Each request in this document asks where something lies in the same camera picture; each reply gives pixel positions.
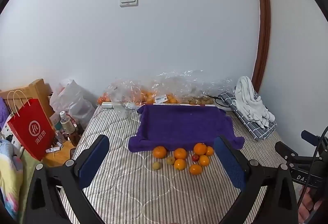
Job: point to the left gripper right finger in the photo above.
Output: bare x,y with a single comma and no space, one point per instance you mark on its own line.
279,203

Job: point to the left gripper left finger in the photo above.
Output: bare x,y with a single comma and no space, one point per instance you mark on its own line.
44,204

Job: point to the small mandarin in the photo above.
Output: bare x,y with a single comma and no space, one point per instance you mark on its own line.
204,160

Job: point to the small orange kumquat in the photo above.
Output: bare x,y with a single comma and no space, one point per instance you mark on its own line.
210,151

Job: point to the small oval orange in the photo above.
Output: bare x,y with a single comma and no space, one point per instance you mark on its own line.
195,169

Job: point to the small red fruit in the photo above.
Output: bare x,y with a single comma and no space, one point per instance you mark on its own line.
195,158

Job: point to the large orange with stem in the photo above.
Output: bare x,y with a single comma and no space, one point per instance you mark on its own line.
200,149

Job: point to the green kiwi fruit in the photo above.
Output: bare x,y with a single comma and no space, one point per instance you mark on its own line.
170,160
156,165

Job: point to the small orange tangerine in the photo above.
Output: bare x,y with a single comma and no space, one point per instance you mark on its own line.
180,164

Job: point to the rough mandarin orange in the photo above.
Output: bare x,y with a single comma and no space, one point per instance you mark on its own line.
159,152

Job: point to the smooth round orange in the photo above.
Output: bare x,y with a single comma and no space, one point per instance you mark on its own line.
180,153

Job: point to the person's right hand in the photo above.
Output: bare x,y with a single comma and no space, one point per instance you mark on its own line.
306,206

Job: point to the wooden bedside table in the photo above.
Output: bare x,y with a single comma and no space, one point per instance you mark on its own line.
58,158

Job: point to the grey checked cloth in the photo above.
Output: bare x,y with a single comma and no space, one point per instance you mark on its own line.
252,126

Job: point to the plastic drink bottle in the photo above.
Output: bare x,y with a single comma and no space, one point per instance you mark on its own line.
69,128

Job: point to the red paper gift bag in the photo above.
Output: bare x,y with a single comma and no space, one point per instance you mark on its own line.
32,127

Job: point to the white striped towel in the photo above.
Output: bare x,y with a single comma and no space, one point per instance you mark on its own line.
249,105

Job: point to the white plastic bag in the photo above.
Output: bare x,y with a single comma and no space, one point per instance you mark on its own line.
68,97

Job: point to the striped quilt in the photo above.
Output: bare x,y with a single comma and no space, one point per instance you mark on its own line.
126,189

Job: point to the clear plastic fruit bags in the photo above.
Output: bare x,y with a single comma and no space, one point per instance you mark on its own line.
193,87

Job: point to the purple towel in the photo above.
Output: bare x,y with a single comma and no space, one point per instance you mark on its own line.
181,126

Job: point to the brown wooden door frame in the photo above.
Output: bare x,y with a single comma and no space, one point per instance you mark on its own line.
263,43

